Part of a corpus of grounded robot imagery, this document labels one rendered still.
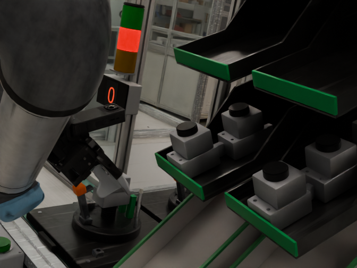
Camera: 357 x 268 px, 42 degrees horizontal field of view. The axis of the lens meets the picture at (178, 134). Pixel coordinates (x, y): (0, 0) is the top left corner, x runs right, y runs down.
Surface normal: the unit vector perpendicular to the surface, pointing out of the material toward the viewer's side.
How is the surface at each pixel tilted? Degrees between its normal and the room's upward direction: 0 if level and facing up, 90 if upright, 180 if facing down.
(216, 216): 45
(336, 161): 90
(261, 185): 115
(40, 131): 137
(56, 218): 0
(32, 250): 0
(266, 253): 90
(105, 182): 77
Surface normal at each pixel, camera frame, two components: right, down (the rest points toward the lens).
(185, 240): -0.47, -0.69
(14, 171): -0.09, 0.86
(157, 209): 0.18, -0.95
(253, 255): 0.50, 0.31
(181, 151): -0.85, 0.38
